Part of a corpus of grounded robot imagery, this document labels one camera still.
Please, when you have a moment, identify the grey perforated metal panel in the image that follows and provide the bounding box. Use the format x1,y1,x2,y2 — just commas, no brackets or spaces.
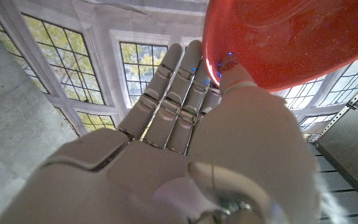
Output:
303,73,358,224

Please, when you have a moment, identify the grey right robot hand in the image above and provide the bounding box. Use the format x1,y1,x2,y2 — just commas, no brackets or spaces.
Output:
0,39,321,224

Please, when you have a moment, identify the red bowl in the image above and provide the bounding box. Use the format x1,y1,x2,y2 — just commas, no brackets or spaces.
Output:
202,0,358,93

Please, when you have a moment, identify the printed window backdrop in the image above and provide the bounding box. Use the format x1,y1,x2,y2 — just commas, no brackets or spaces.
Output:
0,0,358,139

